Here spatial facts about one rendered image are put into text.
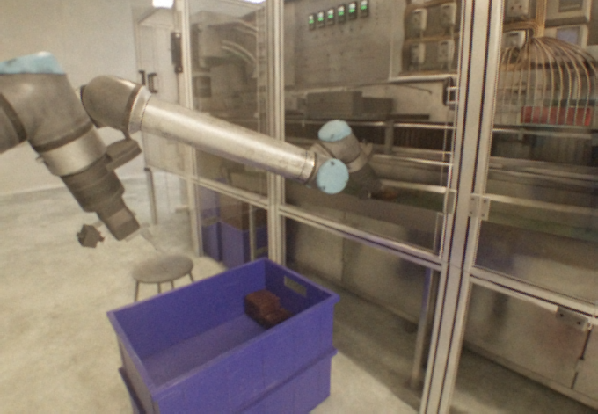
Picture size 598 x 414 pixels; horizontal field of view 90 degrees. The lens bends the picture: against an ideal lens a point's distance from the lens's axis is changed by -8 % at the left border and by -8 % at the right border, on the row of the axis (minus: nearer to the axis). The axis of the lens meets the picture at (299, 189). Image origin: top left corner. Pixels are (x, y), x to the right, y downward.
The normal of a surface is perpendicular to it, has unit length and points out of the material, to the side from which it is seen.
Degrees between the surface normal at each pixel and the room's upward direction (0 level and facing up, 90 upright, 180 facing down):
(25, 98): 82
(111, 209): 107
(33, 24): 90
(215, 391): 90
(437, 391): 90
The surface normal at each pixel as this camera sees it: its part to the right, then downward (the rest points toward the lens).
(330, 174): 0.34, 0.25
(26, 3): 0.67, 0.18
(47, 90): 0.87, 0.13
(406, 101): -0.74, 0.15
